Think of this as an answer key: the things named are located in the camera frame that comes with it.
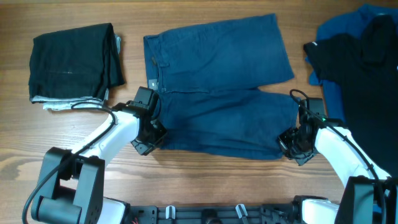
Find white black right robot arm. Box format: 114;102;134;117
278;98;397;223

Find blue denim shorts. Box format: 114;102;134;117
143;14;298;160

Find blue shirt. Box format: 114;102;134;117
309;4;397;121

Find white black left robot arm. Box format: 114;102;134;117
22;87;167;223

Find folded black garment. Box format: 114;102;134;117
28;22;126;101

